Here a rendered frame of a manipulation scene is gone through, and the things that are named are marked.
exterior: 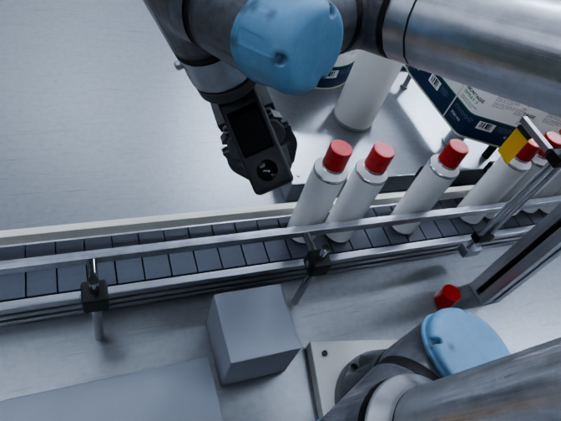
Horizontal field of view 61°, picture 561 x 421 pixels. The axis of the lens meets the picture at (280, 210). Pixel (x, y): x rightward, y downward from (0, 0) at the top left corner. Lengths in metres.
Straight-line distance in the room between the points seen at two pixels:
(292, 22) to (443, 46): 0.13
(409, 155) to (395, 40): 0.63
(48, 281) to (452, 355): 0.52
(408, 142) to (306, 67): 0.73
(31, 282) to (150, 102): 0.47
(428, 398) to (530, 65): 0.26
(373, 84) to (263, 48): 0.63
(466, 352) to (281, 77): 0.36
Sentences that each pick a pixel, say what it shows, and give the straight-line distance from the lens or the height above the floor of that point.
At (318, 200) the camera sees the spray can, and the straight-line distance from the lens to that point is 0.71.
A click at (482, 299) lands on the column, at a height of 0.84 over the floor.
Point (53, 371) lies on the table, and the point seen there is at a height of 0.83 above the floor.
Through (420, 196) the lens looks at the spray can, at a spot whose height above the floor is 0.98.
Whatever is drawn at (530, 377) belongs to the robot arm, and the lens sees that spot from 0.35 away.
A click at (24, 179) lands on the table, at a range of 0.91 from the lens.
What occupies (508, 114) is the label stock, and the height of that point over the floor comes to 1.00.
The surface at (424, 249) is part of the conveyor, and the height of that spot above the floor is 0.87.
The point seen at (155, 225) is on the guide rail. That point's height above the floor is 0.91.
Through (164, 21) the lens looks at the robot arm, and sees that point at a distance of 0.45.
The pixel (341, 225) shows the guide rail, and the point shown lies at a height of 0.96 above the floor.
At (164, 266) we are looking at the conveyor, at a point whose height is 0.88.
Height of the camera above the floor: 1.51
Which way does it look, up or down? 50 degrees down
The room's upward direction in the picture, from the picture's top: 22 degrees clockwise
